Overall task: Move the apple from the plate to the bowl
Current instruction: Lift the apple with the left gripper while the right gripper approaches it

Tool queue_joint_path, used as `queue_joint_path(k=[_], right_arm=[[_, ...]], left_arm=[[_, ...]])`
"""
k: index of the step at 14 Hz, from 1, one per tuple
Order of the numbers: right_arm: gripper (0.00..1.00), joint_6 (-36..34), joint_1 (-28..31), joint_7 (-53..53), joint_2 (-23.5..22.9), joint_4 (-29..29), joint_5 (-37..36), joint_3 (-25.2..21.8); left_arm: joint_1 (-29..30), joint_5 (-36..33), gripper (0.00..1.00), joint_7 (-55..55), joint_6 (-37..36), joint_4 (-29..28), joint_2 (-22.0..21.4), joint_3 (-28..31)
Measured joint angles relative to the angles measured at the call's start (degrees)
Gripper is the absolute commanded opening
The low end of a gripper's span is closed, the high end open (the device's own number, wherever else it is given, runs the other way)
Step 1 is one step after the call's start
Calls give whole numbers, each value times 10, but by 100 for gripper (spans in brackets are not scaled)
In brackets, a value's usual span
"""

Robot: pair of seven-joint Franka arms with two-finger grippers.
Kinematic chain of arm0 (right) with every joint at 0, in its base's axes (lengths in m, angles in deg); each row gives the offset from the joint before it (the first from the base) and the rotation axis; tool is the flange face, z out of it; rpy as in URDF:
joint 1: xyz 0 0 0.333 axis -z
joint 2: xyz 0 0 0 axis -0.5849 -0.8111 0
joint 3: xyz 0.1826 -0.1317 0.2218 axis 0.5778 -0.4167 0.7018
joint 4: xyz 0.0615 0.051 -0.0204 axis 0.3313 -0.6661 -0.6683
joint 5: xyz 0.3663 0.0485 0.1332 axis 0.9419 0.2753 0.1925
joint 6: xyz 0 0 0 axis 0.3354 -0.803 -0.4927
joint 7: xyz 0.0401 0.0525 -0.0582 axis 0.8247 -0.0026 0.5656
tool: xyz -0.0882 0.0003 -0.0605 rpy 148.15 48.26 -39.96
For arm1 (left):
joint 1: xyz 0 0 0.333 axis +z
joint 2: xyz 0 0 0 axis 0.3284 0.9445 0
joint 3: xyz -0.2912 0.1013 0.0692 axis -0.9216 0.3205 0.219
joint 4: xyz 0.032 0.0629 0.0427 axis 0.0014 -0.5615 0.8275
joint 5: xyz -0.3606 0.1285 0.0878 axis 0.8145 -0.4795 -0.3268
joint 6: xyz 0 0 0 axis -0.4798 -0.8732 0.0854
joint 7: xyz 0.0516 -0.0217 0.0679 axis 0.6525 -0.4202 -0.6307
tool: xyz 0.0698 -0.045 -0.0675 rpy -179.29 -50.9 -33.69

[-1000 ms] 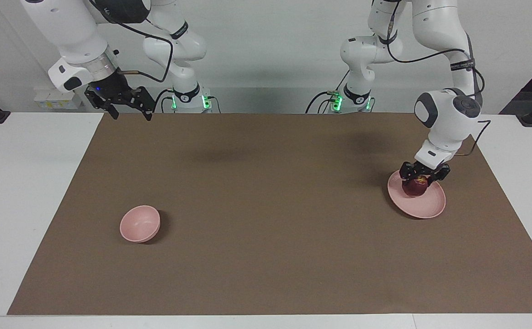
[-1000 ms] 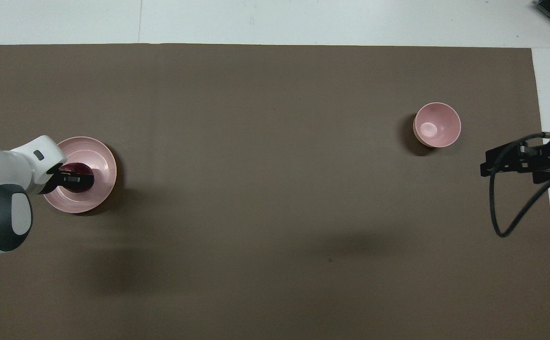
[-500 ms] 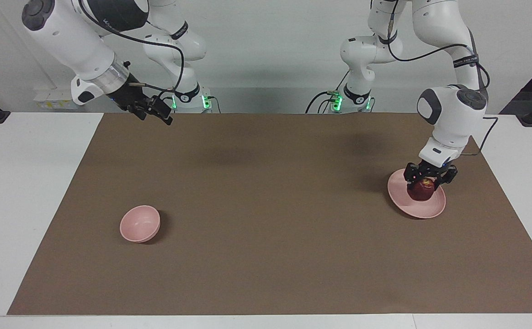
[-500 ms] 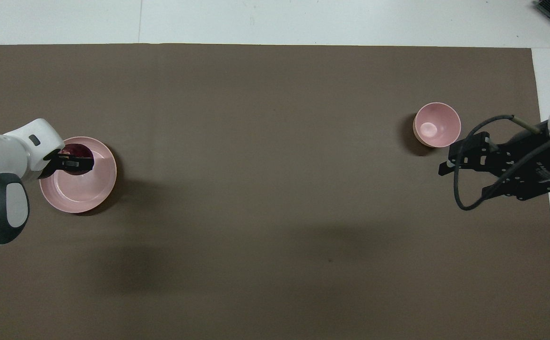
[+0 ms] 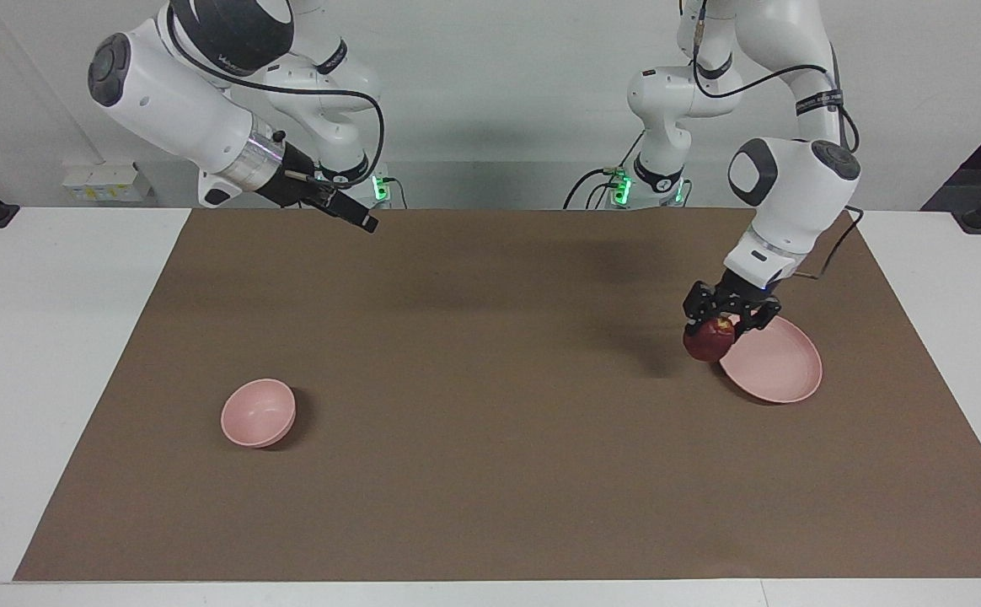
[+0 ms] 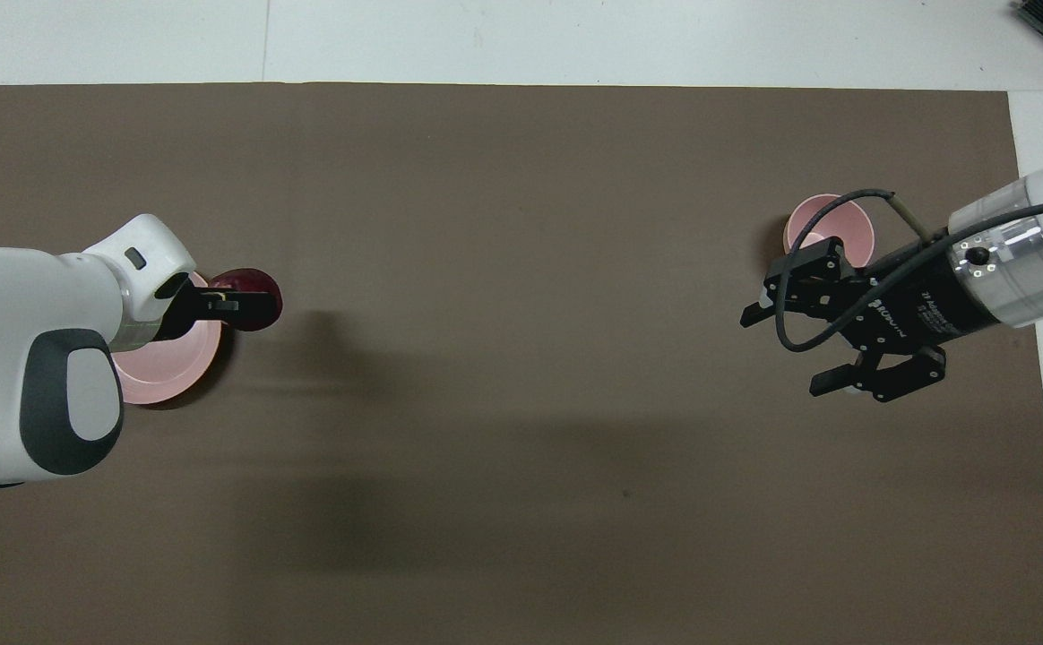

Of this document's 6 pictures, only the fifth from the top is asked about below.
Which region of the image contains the brown table mat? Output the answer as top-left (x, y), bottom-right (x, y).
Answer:
top-left (14, 208), bottom-right (981, 583)

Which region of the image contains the red apple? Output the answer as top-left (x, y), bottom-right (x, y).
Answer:
top-left (683, 316), bottom-right (737, 363)

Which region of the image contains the pink bowl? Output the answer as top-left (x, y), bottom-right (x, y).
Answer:
top-left (220, 378), bottom-right (298, 449)

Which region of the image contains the pink plate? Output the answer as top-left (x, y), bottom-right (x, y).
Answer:
top-left (718, 316), bottom-right (823, 405)

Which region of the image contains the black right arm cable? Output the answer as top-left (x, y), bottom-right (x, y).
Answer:
top-left (166, 0), bottom-right (387, 186)

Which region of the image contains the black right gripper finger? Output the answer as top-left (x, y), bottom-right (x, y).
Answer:
top-left (321, 189), bottom-right (380, 235)

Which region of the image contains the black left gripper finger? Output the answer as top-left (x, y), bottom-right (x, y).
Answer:
top-left (734, 301), bottom-right (783, 335)
top-left (682, 282), bottom-right (721, 324)

